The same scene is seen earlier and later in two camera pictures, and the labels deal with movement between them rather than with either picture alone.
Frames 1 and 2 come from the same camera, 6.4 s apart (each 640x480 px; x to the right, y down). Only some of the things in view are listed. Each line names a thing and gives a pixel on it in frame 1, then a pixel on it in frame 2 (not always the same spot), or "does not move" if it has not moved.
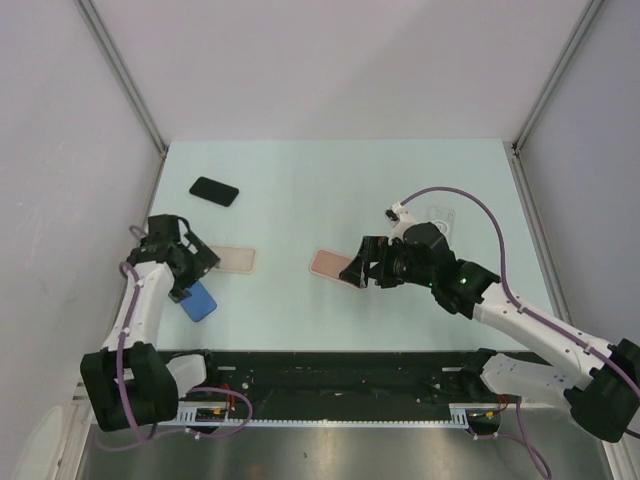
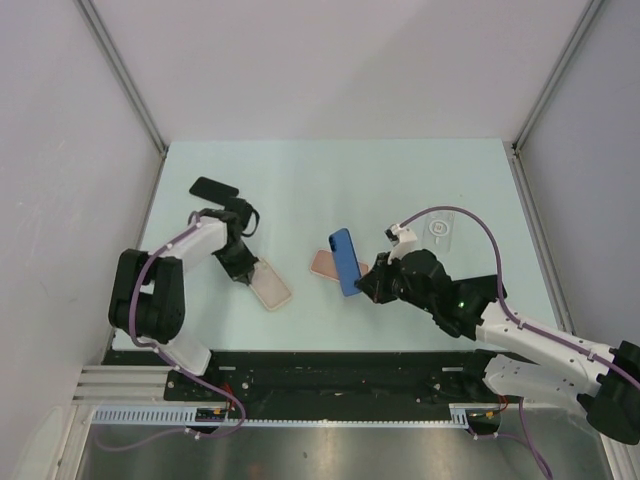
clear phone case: (443, 219) does not move
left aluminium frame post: (111, 50) does not move
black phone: (214, 191) does not move
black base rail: (340, 378) does not move
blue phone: (200, 303) -> (346, 260)
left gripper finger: (180, 291) -> (246, 276)
